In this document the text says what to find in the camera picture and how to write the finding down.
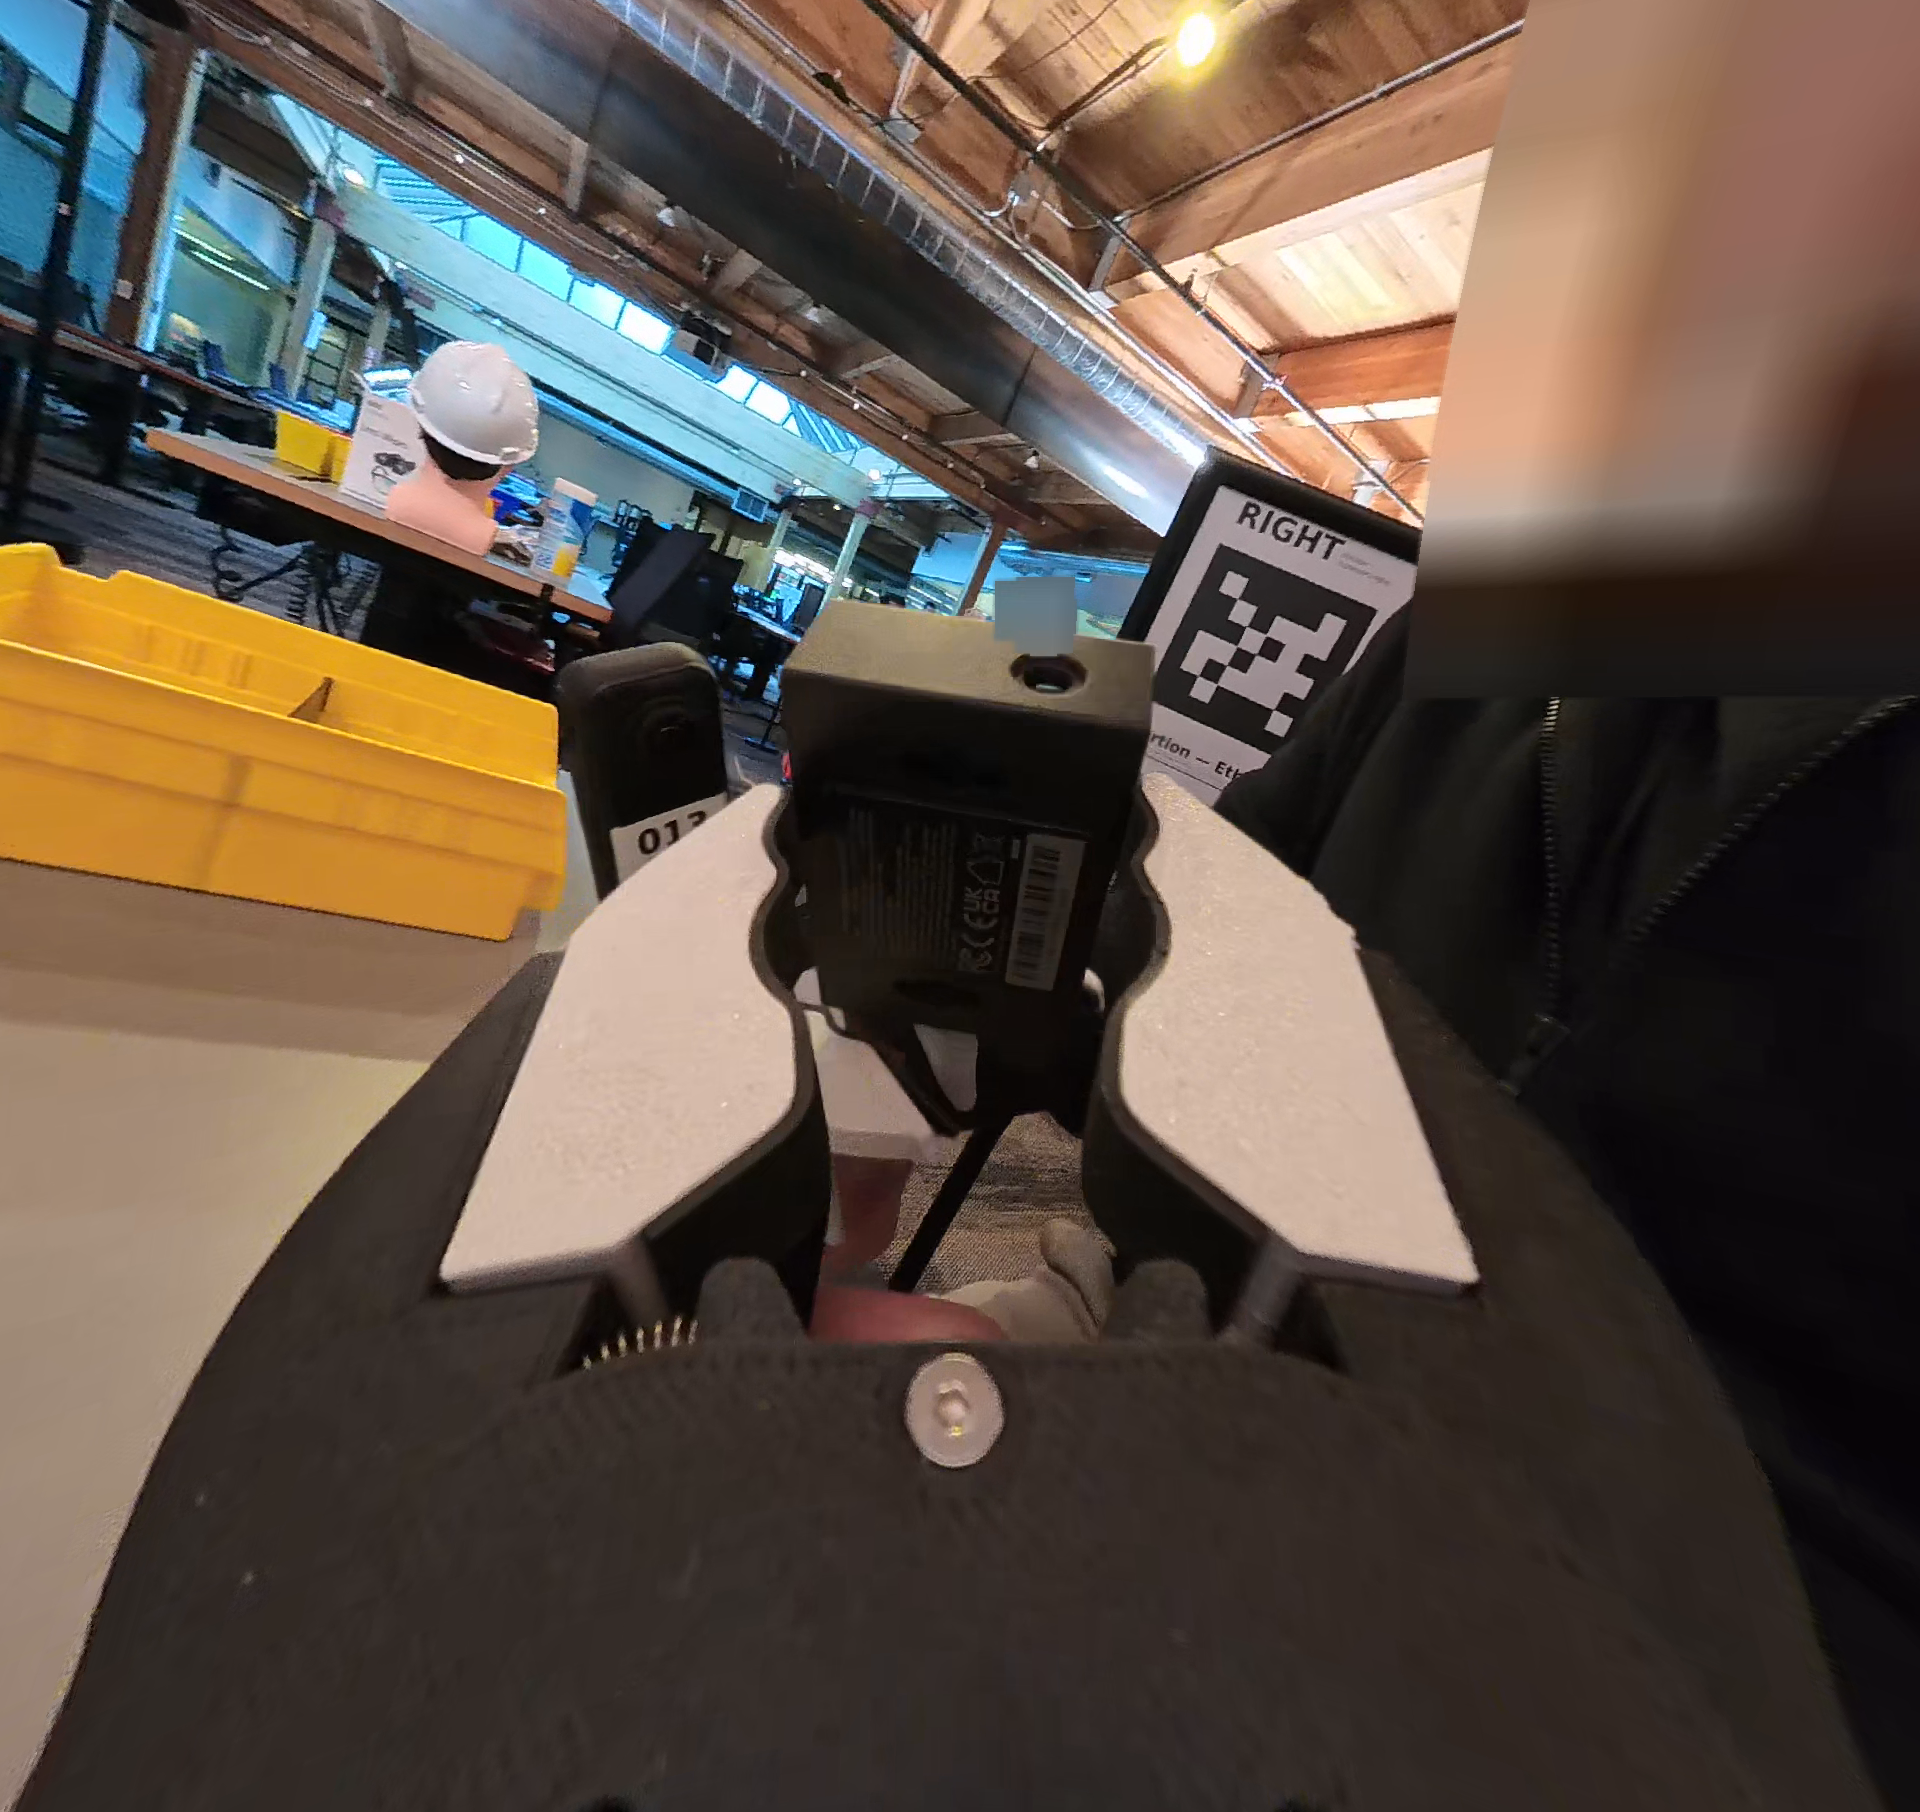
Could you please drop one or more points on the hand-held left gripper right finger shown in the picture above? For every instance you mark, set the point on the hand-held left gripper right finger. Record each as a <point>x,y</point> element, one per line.
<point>1273,1062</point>

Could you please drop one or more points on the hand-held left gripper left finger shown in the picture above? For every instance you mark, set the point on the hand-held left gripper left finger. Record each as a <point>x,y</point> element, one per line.
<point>644,1032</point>

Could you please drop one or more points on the black network switch box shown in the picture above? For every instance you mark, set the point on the black network switch box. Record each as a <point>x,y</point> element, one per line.
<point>945,777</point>

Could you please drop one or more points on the dark monitor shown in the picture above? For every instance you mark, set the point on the dark monitor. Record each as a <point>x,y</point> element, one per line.
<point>670,591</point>

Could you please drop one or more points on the mannequin head with white helmet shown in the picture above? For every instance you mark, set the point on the mannequin head with white helmet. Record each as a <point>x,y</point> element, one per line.
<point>468,418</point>

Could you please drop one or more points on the person's black jacket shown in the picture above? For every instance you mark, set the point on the person's black jacket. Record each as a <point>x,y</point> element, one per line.
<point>1649,1017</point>

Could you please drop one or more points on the white cardboard box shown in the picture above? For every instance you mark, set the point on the white cardboard box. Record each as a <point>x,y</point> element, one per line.
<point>376,451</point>

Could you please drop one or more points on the yellow plastic bin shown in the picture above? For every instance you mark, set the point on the yellow plastic bin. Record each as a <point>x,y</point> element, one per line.
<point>225,761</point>

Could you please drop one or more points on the wooden work table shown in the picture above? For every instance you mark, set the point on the wooden work table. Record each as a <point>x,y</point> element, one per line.
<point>300,485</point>

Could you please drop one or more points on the small yellow bin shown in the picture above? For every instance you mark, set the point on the small yellow bin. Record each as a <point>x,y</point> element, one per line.
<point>307,445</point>

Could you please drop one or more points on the ceiling lamp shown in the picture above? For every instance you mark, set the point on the ceiling lamp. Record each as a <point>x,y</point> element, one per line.
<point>1197,38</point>

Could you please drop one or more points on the dark ventilation duct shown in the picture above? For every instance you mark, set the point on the dark ventilation duct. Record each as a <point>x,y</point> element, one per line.
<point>838,236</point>

